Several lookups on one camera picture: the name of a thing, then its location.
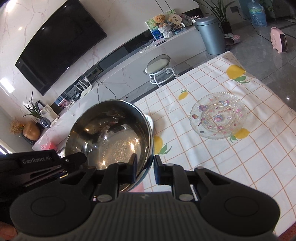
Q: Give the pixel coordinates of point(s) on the small plant blue vase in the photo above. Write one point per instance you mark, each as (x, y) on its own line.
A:
(33, 109)

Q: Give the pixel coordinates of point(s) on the person's hand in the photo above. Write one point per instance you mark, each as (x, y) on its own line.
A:
(7, 232)

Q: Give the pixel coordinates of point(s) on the pink electric heater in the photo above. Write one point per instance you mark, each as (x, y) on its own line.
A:
(278, 40)

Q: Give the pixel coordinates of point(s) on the grey metal trash bin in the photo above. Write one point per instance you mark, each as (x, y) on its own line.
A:
(212, 34)

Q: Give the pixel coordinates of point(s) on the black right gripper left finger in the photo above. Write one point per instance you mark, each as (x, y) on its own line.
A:
(87, 184)

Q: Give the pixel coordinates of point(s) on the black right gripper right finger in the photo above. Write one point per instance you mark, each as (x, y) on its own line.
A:
(187, 185)

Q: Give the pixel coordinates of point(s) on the teddy bear in basket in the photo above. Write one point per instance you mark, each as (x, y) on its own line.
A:
(163, 27)

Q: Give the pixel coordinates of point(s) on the pink box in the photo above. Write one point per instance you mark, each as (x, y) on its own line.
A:
(49, 146)

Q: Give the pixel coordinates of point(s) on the blue water bottle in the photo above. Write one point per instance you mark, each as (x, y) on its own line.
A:
(257, 14)

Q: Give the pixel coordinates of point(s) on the white marble tv cabinet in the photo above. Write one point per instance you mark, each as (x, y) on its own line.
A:
(123, 79)

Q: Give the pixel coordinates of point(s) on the white round stool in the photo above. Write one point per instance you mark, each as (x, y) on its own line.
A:
(158, 66)

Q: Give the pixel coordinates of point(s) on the checked lemon tablecloth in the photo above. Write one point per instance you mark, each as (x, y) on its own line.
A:
(260, 155)

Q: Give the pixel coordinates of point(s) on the steel bowl orange outside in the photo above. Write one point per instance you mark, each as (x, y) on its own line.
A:
(110, 132)

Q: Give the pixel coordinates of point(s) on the white wifi router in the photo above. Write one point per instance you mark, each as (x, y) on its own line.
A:
(84, 86)

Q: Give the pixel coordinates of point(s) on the brown round vase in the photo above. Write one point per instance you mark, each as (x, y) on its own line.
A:
(31, 131)

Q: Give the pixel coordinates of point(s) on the black wall television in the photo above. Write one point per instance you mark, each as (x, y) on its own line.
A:
(66, 36)

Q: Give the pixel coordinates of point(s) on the clear glass patterned plate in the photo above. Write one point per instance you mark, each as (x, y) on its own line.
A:
(218, 115)

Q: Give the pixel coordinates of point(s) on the white floral ceramic plate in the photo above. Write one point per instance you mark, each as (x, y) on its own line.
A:
(150, 121)

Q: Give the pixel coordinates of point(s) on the green picture card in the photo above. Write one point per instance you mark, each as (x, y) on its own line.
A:
(154, 30)

